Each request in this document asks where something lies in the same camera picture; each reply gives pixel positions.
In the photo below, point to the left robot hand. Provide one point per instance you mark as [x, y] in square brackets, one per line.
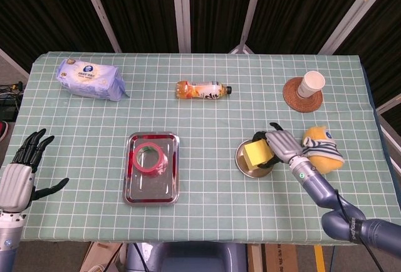
[15, 187]

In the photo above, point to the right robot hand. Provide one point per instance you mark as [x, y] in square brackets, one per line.
[283, 145]

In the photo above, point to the yellow foam cube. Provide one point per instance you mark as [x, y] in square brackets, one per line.
[255, 156]

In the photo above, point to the red tape roll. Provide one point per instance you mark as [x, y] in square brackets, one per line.
[138, 163]

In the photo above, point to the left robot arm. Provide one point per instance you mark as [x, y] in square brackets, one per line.
[9, 240]

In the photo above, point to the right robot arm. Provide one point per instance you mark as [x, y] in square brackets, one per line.
[316, 184]

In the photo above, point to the yellow plush toy striped shirt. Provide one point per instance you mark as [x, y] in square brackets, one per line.
[326, 159]

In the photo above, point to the round steel plate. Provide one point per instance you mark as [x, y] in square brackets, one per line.
[239, 157]

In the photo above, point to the brown woven coaster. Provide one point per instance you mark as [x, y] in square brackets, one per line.
[294, 99]

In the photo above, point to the red shoe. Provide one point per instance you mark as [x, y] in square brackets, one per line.
[2, 131]

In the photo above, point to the white paper cup stack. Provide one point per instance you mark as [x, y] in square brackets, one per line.
[310, 84]

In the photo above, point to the green checked tablecloth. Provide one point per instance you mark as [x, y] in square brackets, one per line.
[203, 128]

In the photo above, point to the orange drink bottle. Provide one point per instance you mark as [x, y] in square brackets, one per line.
[203, 91]

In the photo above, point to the brown cardboard box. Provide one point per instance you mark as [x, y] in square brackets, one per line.
[103, 256]

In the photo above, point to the blue tissue pack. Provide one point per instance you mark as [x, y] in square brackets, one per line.
[87, 79]

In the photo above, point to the rectangular steel tray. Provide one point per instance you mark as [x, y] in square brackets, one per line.
[150, 193]

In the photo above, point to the blue-grey robot torso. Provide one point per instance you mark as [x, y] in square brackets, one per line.
[194, 258]

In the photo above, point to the white frame post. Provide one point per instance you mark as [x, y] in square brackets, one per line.
[100, 12]
[354, 12]
[182, 12]
[249, 18]

